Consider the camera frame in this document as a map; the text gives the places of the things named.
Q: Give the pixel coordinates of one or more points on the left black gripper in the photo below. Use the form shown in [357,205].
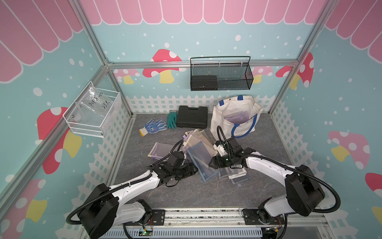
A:
[189,170]

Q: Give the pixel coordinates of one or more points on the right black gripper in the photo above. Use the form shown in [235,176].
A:
[217,164]

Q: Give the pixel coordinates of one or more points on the blue grey mesh pouch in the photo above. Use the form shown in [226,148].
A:
[201,158]

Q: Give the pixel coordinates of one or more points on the purple mesh pouch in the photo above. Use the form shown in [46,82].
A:
[237,117]
[159,151]

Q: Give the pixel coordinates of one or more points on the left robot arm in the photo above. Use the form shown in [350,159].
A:
[108,206]

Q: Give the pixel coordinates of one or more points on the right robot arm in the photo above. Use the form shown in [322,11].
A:
[304,194]

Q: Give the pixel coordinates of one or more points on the white grey mesh pouch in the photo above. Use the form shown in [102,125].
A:
[232,173]

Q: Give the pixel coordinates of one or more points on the grey pouch under white pouch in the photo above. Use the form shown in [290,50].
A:
[239,180]

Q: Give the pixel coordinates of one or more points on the cream canvas tote bag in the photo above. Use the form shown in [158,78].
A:
[232,105]

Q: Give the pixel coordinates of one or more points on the beige mesh pouch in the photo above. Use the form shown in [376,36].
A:
[193,137]

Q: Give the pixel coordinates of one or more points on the clear plastic labelled bag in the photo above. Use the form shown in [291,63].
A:
[93,106]

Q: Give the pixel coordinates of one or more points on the blue white work glove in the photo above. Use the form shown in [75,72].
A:
[153,126]

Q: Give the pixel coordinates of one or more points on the green rubber glove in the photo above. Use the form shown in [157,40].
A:
[172,119]

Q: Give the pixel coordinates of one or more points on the black plastic tool case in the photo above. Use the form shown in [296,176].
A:
[192,117]

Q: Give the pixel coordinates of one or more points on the black box in basket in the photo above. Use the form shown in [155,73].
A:
[204,83]

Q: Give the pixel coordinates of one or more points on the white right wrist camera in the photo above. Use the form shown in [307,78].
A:
[219,147]

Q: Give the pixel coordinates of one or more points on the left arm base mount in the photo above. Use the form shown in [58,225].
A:
[153,218]

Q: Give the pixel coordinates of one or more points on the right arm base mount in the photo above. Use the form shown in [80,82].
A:
[258,217]

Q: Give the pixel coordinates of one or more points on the black wire mesh basket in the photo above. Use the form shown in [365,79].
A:
[233,72]

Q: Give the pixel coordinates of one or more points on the white wire wall basket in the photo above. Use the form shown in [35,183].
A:
[77,127]

